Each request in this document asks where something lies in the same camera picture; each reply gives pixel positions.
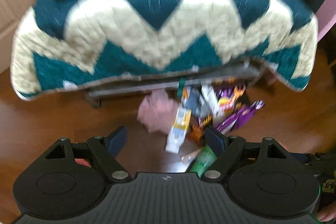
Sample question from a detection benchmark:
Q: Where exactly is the orange brown chip bag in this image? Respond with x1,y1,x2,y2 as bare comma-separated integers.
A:
187,115,213,145

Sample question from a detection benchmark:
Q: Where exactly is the green snack wrapper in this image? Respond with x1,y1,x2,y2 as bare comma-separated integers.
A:
189,145,217,177

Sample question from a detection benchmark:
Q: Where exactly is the purple orange snack bag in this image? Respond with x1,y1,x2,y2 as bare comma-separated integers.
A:
213,85,245,126

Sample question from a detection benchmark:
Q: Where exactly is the grey silver wrapper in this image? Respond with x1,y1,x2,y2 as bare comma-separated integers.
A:
181,86,212,119

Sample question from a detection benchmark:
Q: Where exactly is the white yellow wrapper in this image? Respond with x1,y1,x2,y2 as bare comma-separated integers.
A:
165,107,192,154

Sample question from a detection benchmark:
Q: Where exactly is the teal cream zigzag quilt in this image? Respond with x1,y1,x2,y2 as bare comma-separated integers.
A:
10,0,318,100

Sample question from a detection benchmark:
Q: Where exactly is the pink desk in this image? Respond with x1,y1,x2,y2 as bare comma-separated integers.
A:
315,0,336,41

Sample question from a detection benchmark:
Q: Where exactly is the metal bench frame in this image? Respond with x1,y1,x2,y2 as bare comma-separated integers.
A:
85,59,266,109

